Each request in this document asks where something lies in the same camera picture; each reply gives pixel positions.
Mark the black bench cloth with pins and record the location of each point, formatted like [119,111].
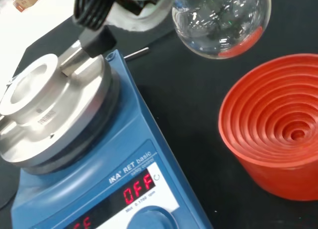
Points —
[186,102]

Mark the heater with blue base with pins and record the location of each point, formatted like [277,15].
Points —
[82,144]

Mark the thin steel probe rod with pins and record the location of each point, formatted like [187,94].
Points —
[137,52]

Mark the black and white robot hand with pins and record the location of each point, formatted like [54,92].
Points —
[139,18]

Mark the brown cardboard box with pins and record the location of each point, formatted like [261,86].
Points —
[24,0]

